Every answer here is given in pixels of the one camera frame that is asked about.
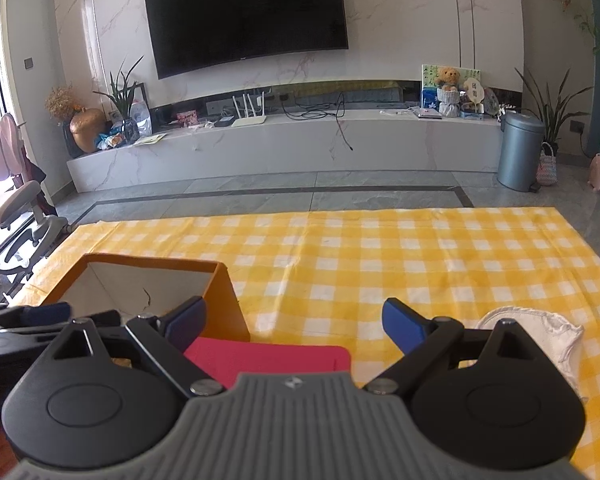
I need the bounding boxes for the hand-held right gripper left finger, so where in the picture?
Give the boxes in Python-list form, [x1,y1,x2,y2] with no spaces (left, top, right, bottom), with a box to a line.
[50,296,222,400]

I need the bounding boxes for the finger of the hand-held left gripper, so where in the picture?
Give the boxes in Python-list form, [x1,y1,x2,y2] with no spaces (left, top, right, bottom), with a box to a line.
[0,309,123,337]
[0,301,75,335]

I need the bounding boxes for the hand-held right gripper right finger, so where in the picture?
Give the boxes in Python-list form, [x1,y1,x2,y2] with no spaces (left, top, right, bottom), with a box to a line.
[362,297,548,397]

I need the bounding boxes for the orange cardboard box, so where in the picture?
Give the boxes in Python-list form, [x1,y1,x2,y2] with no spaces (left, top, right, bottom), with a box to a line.
[39,254,252,350]

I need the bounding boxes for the red cloth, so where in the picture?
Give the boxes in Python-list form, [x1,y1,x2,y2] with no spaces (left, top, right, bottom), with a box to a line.
[184,337,352,391]

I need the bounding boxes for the white towel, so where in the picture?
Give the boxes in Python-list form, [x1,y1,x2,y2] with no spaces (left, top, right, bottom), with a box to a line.
[479,306,586,404]

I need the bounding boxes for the yellow checked tablecloth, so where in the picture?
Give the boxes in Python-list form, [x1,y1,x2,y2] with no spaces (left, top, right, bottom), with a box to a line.
[10,207,600,480]

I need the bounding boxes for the pink swivel chair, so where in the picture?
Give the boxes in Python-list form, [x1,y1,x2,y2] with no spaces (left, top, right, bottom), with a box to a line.
[0,112,72,289]

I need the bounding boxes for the black vase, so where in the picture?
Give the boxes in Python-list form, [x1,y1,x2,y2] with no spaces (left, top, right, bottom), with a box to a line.
[62,120,81,159]

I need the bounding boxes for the snack bags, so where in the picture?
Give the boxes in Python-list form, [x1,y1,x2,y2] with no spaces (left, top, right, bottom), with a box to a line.
[96,127,129,151]

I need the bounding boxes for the golden vase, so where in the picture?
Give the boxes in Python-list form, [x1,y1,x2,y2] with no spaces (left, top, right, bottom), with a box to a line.
[70,107,107,155]

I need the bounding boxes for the white marble television cabinet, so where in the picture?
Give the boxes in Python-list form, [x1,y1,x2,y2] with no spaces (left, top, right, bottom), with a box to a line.
[66,79,524,194]

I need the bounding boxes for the grey pedal trash can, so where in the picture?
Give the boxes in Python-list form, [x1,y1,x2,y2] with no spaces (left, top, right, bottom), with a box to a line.
[496,111,546,193]

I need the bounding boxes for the white wifi router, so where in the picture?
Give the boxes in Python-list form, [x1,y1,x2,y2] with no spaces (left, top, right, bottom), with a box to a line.
[231,91,268,128]

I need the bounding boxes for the dried flower bunch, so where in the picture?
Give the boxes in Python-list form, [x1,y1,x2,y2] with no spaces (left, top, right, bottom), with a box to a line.
[45,85,84,122]

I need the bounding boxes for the black framed leaning picture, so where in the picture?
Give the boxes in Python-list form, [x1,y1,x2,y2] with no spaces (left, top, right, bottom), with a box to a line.
[130,81,154,137]

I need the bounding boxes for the woven striped bag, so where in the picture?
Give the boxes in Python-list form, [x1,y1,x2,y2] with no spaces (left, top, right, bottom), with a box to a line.
[536,142,559,187]

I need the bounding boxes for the orchid plant in glass vase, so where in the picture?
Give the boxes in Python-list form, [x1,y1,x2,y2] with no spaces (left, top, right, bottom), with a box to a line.
[92,56,146,144]

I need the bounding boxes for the round patterned fan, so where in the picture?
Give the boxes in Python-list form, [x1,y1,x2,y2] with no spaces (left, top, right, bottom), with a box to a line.
[482,87,502,117]

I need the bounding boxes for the brown teddy bear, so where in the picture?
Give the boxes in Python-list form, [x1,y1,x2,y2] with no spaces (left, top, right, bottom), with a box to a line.
[437,66,462,119]

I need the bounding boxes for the round wooden hand fan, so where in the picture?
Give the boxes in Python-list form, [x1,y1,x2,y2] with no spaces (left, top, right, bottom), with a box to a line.
[461,77,485,112]

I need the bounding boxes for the painted canvas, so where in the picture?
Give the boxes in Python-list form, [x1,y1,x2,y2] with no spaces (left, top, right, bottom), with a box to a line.
[421,64,482,111]

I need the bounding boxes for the long-leaf potted plant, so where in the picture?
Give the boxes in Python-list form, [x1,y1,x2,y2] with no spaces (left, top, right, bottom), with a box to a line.
[514,66,594,157]

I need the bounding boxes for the black cable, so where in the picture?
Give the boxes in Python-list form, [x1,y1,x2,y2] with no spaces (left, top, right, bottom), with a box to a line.
[280,91,356,152]

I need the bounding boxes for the black wall television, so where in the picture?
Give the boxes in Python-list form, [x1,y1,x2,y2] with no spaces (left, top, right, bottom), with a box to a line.
[143,0,349,80]

